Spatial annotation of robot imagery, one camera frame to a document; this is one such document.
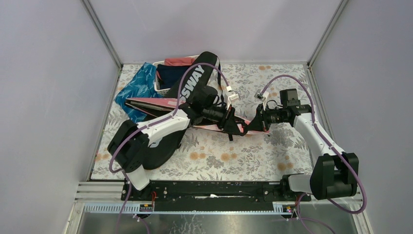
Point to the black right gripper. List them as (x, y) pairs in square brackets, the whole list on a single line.
[(260, 123)]

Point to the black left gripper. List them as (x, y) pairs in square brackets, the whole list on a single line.
[(224, 118)]

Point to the black Crossway racket bag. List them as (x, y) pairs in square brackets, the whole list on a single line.
[(186, 89)]

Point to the pink racket bag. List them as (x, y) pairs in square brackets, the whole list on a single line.
[(157, 107)]

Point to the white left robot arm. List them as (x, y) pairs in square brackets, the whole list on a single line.
[(133, 143)]

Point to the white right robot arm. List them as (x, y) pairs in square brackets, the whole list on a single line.
[(334, 173)]

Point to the floral table mat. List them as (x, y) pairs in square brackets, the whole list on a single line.
[(208, 155)]

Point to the white perforated plastic basket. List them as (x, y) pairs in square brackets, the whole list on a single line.
[(156, 83)]

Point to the navy folded clothing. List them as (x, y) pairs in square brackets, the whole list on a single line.
[(168, 75)]

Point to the coral folded clothing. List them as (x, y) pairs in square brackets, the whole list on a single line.
[(184, 61)]

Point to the blue patterned cloth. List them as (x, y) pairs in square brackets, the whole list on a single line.
[(141, 86)]

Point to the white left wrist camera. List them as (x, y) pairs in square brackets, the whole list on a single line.
[(230, 96)]

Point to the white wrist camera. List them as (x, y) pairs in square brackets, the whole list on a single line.
[(230, 96), (263, 97)]

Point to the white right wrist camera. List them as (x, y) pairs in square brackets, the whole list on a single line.
[(263, 97)]

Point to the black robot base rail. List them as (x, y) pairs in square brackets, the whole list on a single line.
[(212, 196)]

